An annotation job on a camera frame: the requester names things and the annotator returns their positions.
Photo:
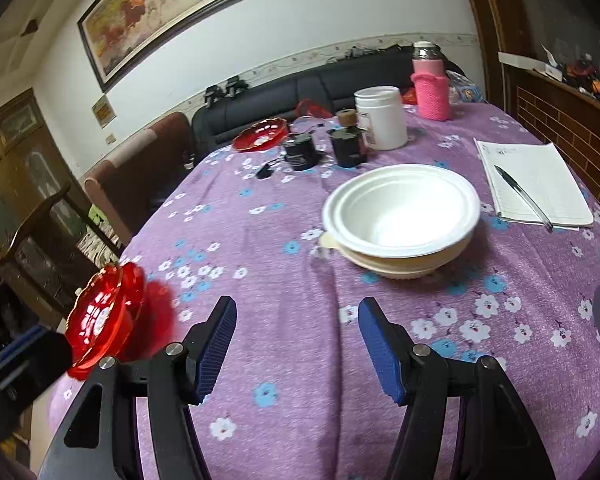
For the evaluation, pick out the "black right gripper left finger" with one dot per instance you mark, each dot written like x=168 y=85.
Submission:
x=98 y=437

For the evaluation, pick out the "black pen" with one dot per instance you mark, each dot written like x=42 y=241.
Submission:
x=543 y=217

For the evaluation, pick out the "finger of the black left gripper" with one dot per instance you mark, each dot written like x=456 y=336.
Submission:
x=28 y=367

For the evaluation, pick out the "dark wooden chair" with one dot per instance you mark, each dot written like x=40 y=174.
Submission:
x=44 y=258

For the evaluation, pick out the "brown wooden side counter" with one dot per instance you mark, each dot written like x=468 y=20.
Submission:
x=554 y=112

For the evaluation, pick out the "white paper notebook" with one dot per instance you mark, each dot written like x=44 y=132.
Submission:
x=543 y=174

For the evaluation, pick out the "white plastic jar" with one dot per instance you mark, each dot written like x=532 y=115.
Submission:
x=382 y=117

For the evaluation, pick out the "black jar with cork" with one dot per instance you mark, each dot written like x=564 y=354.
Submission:
x=347 y=140

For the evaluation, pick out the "top white stacked bowl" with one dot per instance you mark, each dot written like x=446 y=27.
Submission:
x=402 y=211

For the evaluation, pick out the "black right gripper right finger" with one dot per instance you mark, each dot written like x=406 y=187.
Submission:
x=495 y=435

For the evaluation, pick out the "black leather sofa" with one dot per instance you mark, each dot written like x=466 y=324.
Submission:
x=331 y=86

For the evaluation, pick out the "framed horse painting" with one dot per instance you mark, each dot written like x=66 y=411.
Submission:
x=119 y=34

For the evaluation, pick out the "black binocular object on sofa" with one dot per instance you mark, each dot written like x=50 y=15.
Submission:
x=233 y=88

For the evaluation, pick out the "beige bottom stacked bowl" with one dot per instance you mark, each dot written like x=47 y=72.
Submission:
x=399 y=268

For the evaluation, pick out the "far small red plate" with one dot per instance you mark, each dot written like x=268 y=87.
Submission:
x=261 y=136

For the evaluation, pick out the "wooden glass cabinet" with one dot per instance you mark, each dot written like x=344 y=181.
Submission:
x=32 y=169

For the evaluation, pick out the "brown pink armchair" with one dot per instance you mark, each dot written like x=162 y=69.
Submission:
x=130 y=183

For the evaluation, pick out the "purple floral tablecloth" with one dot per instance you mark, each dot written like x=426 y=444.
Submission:
x=298 y=397

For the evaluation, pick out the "pink sleeved thermos bottle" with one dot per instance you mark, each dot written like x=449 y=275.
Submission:
x=430 y=81

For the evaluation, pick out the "red plate with label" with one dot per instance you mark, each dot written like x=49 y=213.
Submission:
x=104 y=315

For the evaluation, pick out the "small black clip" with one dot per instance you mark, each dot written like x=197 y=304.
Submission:
x=267 y=169

